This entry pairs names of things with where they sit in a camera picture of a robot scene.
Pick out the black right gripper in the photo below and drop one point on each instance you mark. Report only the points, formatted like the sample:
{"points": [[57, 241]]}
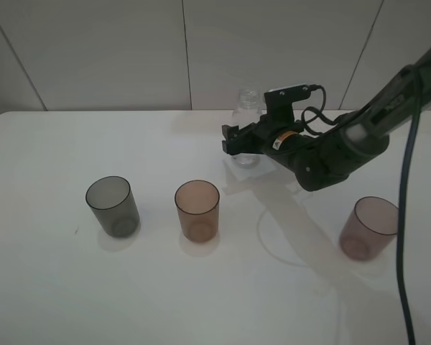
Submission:
{"points": [[275, 139]]}

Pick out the pink translucent cup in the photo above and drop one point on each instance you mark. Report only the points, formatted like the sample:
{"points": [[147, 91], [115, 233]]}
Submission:
{"points": [[369, 229]]}

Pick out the clear plastic water bottle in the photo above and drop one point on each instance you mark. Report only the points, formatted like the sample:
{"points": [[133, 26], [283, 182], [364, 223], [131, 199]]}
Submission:
{"points": [[248, 111]]}

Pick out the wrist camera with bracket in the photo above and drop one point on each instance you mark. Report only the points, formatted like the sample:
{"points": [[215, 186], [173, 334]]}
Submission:
{"points": [[279, 101]]}

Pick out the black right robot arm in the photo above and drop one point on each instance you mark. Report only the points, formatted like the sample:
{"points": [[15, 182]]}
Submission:
{"points": [[320, 160]]}

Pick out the grey translucent cup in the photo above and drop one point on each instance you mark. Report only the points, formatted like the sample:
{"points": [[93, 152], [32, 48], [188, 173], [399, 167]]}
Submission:
{"points": [[112, 203]]}

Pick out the brown translucent cup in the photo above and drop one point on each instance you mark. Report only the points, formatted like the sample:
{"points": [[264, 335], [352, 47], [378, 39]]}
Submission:
{"points": [[197, 203]]}

